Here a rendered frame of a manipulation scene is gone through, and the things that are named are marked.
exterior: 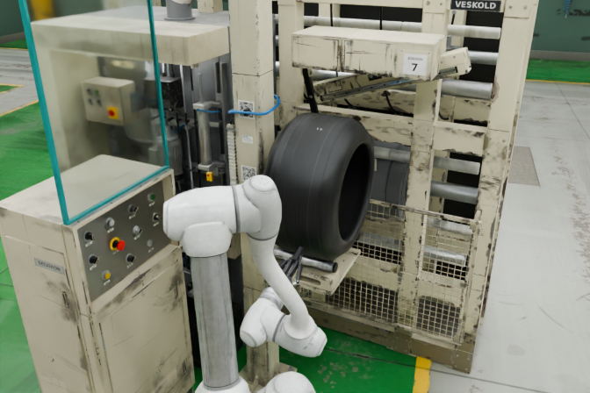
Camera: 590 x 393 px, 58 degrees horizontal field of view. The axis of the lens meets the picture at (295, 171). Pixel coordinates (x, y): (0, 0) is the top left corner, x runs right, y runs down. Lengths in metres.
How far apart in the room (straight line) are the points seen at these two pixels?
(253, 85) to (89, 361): 1.25
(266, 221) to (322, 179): 0.54
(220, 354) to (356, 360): 1.71
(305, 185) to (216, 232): 0.63
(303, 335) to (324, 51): 1.15
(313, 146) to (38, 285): 1.16
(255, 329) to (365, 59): 1.13
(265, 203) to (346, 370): 1.82
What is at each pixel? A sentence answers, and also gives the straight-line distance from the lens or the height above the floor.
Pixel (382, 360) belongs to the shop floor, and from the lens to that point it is 3.19.
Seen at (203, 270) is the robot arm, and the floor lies 1.34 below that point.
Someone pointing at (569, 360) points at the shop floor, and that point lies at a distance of 3.50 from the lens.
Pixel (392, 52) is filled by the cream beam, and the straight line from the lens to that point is 2.20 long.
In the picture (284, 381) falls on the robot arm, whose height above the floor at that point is 1.00.
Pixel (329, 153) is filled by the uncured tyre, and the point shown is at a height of 1.42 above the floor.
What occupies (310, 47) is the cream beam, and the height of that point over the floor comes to 1.73.
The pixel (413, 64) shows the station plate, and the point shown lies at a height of 1.70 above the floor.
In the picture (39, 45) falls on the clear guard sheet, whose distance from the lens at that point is 1.81.
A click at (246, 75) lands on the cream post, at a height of 1.65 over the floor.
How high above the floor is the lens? 2.16
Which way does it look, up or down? 24 degrees down
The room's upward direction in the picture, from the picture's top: straight up
